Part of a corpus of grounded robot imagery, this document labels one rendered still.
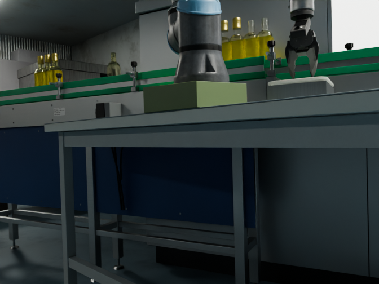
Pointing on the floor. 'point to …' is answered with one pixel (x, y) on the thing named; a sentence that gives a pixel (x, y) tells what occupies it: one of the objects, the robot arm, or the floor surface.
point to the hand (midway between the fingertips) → (302, 74)
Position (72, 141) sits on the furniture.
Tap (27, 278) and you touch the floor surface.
